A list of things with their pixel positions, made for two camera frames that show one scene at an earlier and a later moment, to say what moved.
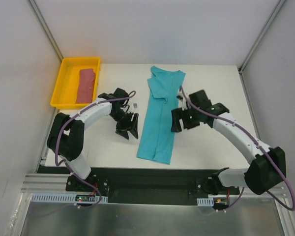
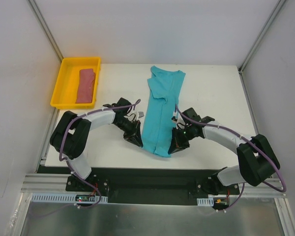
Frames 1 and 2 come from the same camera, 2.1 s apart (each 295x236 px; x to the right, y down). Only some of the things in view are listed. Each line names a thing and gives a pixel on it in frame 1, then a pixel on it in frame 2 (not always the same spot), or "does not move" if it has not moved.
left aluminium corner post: [33, 6] does not move
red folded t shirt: [86, 81] does not move
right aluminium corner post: [260, 36] does not move
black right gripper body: [183, 119] to [179, 137]
